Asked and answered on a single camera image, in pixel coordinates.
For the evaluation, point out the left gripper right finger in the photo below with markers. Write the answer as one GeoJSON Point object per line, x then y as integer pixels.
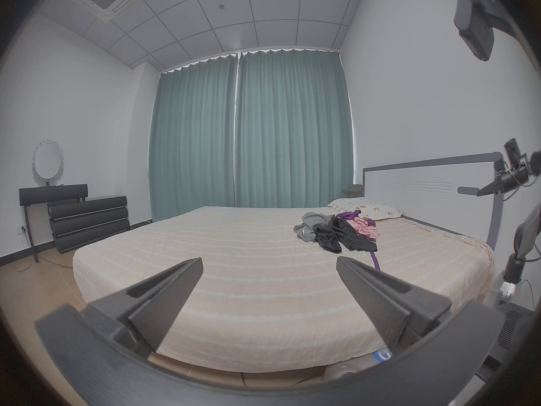
{"type": "Point", "coordinates": [380, 307]}

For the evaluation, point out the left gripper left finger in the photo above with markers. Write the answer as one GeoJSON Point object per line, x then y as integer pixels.
{"type": "Point", "coordinates": [165, 307]}

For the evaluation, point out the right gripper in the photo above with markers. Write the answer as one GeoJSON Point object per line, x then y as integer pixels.
{"type": "Point", "coordinates": [515, 178]}

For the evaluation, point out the black T-shirt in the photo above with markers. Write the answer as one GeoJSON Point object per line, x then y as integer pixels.
{"type": "Point", "coordinates": [327, 237]}

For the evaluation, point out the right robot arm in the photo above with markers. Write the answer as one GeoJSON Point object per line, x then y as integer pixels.
{"type": "Point", "coordinates": [513, 269]}

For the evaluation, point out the bed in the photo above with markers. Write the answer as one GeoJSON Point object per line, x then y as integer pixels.
{"type": "Point", "coordinates": [236, 260]}

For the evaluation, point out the pink garment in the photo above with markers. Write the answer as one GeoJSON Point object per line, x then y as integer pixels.
{"type": "Point", "coordinates": [359, 226]}

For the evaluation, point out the purple garment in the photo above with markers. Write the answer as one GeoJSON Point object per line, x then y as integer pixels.
{"type": "Point", "coordinates": [350, 215]}

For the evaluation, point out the white printed pillow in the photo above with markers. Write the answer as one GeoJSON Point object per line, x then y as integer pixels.
{"type": "Point", "coordinates": [372, 206]}

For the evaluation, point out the grey garment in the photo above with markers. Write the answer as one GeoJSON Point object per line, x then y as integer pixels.
{"type": "Point", "coordinates": [306, 224]}

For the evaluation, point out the black chest of drawers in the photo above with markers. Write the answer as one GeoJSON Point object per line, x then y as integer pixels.
{"type": "Point", "coordinates": [88, 222]}

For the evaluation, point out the grey bedside table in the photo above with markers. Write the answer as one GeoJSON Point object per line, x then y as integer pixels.
{"type": "Point", "coordinates": [351, 189]}

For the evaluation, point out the black dressing table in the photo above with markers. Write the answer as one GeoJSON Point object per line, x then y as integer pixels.
{"type": "Point", "coordinates": [53, 193]}

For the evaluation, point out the blue-green curtain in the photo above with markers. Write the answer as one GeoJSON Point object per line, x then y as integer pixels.
{"type": "Point", "coordinates": [194, 142]}
{"type": "Point", "coordinates": [296, 133]}

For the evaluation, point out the round white-framed mirror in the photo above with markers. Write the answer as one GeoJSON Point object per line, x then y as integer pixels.
{"type": "Point", "coordinates": [48, 163]}

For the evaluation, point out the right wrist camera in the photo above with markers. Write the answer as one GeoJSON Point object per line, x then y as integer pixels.
{"type": "Point", "coordinates": [512, 148]}

